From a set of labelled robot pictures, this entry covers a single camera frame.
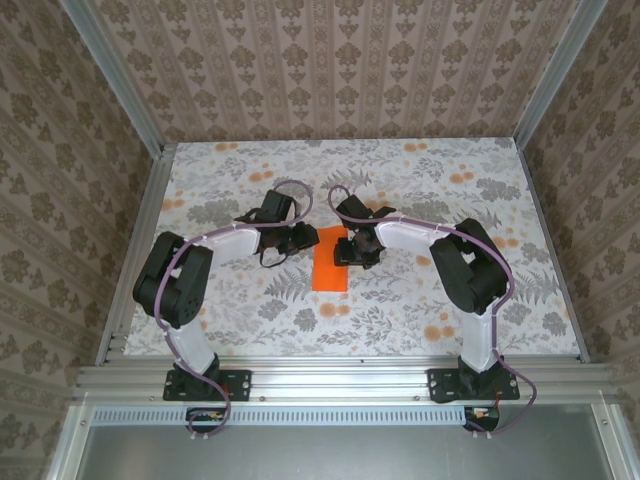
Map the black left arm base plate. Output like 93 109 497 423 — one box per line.
162 368 252 403

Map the aluminium table side rail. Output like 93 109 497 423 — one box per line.
94 142 177 366
517 139 591 364

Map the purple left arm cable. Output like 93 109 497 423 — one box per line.
154 178 315 442

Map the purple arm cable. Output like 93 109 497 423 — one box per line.
154 178 315 442
327 184 540 441

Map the small controller board with wires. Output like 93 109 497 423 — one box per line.
185 407 231 434
463 394 502 432

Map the slotted grey cable duct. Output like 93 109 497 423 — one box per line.
92 405 469 424

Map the floral table cover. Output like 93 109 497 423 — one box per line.
122 139 584 359

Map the thin black left gripper cable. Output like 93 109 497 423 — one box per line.
258 247 296 270

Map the orange cloth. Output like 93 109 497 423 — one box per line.
310 225 350 293

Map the aluminium cross rail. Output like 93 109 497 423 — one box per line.
74 363 619 404

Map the grey sheet metal panel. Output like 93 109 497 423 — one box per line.
47 402 640 480

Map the aluminium frame post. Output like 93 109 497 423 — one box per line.
62 0 167 157
514 0 609 147

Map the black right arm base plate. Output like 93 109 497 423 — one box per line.
427 368 521 404

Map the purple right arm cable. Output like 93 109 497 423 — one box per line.
327 184 540 441

